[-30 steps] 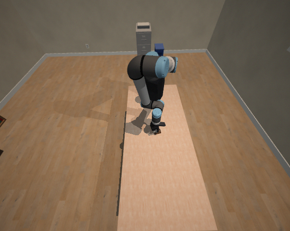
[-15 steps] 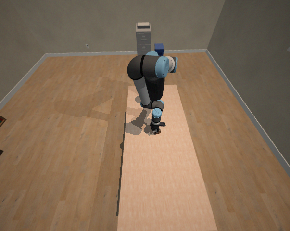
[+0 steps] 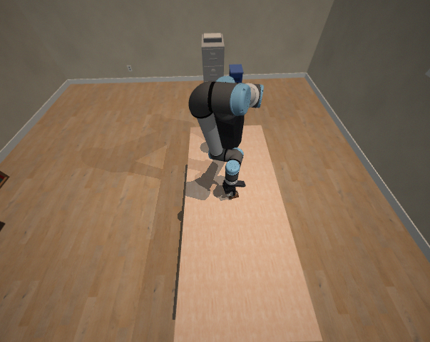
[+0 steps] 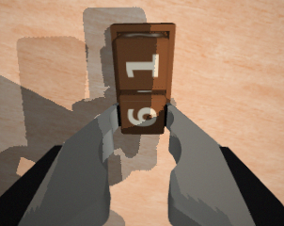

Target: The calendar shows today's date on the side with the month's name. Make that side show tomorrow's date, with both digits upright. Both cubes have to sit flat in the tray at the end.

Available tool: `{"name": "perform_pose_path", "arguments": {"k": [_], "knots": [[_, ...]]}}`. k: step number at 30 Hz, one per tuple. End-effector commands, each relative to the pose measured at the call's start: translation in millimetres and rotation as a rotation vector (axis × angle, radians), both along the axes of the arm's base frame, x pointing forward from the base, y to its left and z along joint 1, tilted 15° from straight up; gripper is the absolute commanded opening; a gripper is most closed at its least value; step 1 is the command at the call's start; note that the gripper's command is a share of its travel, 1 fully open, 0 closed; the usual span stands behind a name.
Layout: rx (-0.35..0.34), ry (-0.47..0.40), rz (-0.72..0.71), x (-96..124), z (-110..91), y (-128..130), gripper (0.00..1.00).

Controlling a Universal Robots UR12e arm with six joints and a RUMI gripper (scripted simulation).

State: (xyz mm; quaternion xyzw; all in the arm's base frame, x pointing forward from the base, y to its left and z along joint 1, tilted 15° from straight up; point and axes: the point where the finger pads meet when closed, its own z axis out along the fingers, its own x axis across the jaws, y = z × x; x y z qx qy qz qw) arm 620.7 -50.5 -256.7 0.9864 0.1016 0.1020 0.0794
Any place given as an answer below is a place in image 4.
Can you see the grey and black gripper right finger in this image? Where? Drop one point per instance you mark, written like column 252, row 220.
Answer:
column 211, row 186

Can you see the brown cube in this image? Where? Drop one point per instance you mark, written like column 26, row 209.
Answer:
column 142, row 112
column 142, row 61

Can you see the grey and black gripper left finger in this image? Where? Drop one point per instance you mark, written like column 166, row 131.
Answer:
column 69, row 185

